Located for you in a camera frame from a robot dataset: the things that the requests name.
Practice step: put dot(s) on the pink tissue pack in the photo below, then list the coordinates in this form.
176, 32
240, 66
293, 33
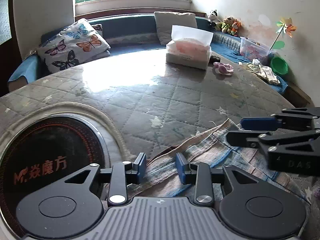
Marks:
189, 47

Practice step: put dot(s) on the blue striped knit sweater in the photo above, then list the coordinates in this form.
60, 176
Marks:
161, 142

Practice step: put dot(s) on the butterfly print pillow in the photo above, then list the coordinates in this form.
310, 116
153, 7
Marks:
76, 44

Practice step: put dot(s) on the round black heater top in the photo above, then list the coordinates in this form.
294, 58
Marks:
44, 152

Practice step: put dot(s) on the crumpled patterned cloth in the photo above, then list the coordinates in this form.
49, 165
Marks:
263, 72

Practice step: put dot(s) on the colourful paper pinwheel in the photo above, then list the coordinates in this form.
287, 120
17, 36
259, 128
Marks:
285, 27

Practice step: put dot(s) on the green yellow plush toy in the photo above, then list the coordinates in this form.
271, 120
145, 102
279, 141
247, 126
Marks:
226, 27

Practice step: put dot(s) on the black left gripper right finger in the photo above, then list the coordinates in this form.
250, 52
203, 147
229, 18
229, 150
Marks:
183, 169

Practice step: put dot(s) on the pink small toy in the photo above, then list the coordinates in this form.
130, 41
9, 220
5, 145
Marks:
223, 68

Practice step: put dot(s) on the orange plush toy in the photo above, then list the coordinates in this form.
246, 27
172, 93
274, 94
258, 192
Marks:
235, 28

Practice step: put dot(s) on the black white plush toy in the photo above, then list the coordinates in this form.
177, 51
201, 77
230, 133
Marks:
213, 19

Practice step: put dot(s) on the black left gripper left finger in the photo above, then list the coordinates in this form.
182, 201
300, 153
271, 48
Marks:
139, 168

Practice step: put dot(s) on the green plastic bowl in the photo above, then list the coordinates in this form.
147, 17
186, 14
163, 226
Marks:
279, 66

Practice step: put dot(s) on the blue covered sofa bench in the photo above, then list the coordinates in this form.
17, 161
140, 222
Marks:
125, 34

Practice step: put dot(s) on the grey quilted star table cover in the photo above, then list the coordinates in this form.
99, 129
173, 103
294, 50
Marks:
121, 91

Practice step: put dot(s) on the clear plastic storage box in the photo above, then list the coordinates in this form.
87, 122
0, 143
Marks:
253, 50

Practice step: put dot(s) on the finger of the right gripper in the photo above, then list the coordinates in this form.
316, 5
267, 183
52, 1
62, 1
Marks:
247, 139
261, 124

